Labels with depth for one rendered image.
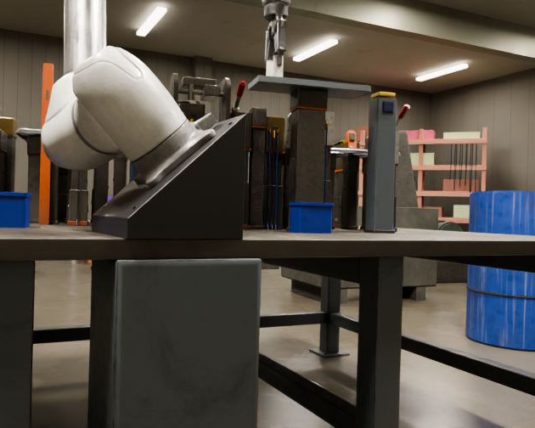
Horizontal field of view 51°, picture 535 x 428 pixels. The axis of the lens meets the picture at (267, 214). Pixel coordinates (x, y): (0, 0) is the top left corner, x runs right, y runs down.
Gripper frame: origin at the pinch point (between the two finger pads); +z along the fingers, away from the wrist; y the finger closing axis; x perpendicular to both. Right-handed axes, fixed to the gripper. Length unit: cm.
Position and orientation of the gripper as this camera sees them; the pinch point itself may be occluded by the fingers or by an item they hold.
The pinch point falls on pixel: (274, 70)
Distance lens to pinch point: 182.5
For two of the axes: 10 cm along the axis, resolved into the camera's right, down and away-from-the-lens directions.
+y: -3.0, -0.1, 9.5
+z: -0.3, 10.0, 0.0
